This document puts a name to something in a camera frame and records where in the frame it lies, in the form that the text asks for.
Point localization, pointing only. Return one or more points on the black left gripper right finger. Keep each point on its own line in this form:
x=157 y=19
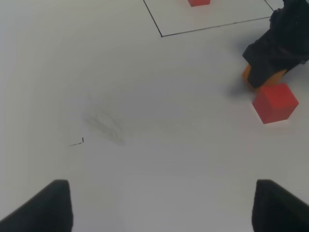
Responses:
x=277 y=210

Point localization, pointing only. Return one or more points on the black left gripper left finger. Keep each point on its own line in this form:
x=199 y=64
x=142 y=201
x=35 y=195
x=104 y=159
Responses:
x=50 y=210

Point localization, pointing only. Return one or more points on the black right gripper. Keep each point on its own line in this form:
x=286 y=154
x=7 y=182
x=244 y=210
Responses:
x=287 y=39

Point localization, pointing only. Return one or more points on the orange cube block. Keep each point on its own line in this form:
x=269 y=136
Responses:
x=273 y=80

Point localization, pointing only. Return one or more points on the template red cube block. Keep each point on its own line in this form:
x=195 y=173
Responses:
x=195 y=3

